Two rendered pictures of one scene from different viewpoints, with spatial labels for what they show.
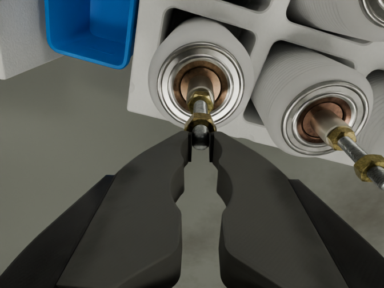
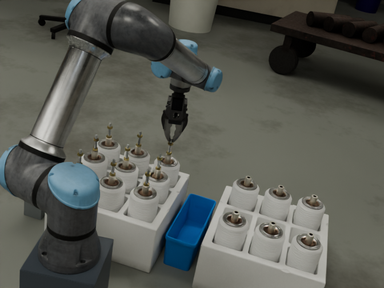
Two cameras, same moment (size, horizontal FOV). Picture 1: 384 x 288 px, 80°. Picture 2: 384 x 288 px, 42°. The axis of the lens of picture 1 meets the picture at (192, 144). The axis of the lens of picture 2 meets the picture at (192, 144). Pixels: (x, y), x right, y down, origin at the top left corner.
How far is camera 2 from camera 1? 1.69 m
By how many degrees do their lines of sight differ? 31
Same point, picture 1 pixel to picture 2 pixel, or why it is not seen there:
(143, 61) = (182, 181)
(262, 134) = not seen: hidden behind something
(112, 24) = (196, 226)
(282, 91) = (147, 159)
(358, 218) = (70, 146)
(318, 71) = (139, 160)
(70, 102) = not seen: hidden behind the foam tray
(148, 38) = (179, 184)
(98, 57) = (199, 198)
